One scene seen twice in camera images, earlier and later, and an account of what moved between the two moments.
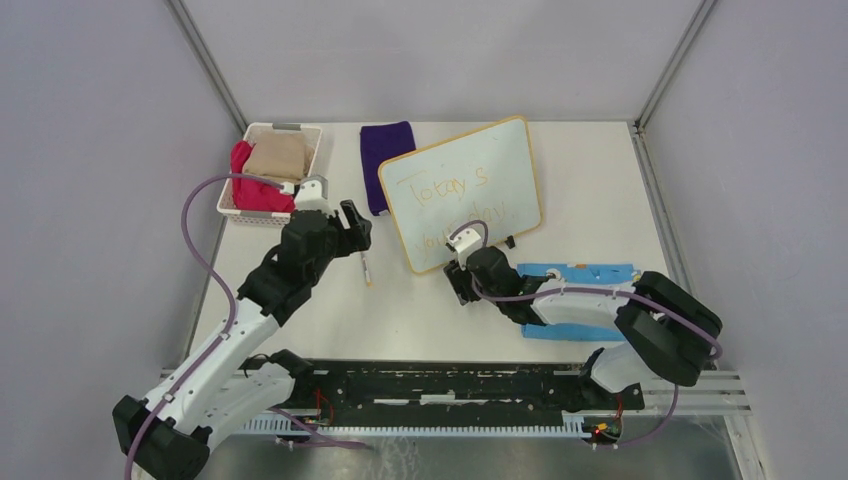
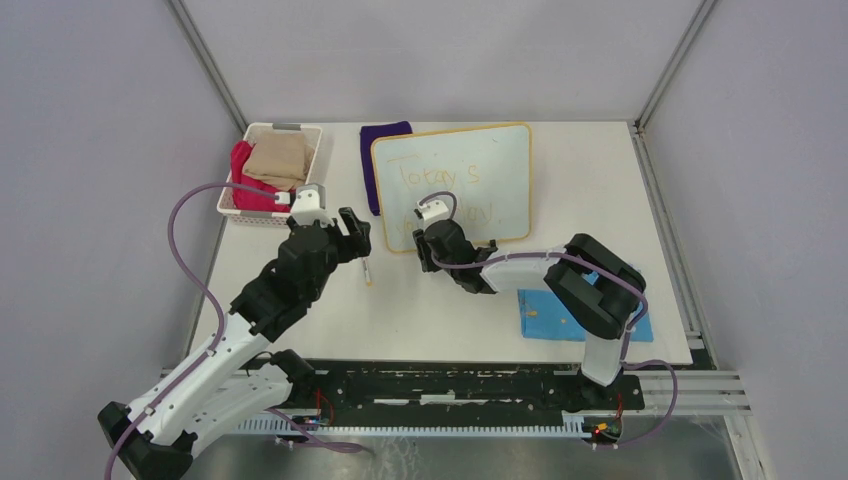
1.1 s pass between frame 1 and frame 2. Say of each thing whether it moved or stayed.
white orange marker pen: stayed
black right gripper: moved
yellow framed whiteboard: moved
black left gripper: stayed
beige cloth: stayed
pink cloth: stayed
